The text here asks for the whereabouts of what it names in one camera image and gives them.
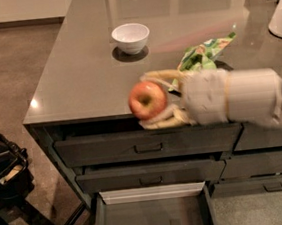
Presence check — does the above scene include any green snack bag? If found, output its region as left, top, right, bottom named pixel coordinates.
left=162, top=31, right=243, bottom=94

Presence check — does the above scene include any grey counter cabinet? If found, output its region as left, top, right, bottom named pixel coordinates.
left=24, top=0, right=282, bottom=203

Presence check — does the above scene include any middle right grey drawer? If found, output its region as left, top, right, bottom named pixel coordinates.
left=221, top=151, right=282, bottom=179

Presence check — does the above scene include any white ceramic bowl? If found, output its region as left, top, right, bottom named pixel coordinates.
left=112, top=23, right=150, bottom=55

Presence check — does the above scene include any top left grey drawer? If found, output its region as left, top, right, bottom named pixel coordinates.
left=54, top=123, right=242, bottom=167

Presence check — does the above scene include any top right grey drawer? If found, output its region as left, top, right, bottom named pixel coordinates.
left=234, top=123, right=282, bottom=152

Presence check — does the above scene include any red apple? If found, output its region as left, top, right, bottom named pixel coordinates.
left=128, top=81, right=167, bottom=120

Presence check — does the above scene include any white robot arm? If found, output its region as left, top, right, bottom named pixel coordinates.
left=140, top=68, right=282, bottom=130

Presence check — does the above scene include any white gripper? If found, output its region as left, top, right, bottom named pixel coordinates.
left=139, top=69, right=230, bottom=130

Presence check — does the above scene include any open bottom left drawer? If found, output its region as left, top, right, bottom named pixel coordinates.
left=94, top=182, right=217, bottom=225

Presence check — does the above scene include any grey drawer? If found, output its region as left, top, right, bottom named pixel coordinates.
left=212, top=175, right=282, bottom=198
left=234, top=123, right=282, bottom=152
left=221, top=151, right=282, bottom=179
left=75, top=155, right=225, bottom=194
left=54, top=123, right=242, bottom=167

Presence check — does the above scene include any bottom right grey drawer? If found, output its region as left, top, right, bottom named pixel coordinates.
left=212, top=175, right=282, bottom=198

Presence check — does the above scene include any middle left grey drawer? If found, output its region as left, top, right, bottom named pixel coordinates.
left=75, top=155, right=225, bottom=194

